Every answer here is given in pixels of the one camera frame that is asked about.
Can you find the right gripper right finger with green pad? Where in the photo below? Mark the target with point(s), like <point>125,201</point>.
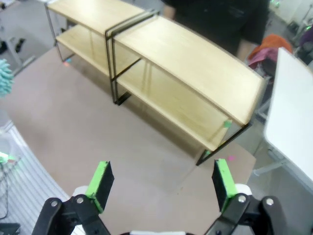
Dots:
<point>223,186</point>

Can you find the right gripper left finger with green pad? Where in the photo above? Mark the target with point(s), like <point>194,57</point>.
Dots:
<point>101,186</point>

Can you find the teal microfiber duster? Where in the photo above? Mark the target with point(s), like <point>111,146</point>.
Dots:
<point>5,78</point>

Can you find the person right forearm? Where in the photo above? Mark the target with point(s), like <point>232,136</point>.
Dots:
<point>168,11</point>

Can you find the magenta paper scrap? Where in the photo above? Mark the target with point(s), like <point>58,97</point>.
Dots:
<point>231,158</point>

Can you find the green paper scrap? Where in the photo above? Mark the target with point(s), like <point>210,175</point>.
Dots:
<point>207,153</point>
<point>227,123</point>

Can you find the large white side table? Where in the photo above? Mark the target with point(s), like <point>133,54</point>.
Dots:
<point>291,110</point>

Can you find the pink cloth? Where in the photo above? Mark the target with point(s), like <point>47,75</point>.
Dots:
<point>262,55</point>

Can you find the orange cloth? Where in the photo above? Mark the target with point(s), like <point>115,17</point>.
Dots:
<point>274,44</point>

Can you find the small white side table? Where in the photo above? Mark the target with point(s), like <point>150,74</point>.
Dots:
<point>12,47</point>

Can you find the person black shirt torso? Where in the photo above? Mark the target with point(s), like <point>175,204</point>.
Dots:
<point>220,19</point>

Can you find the grey ribbed base plate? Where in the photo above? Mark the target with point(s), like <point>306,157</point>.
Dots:
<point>27,186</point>

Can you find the wooden shelf unit black frame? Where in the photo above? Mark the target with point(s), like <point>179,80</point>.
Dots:
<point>190,80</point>
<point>93,27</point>

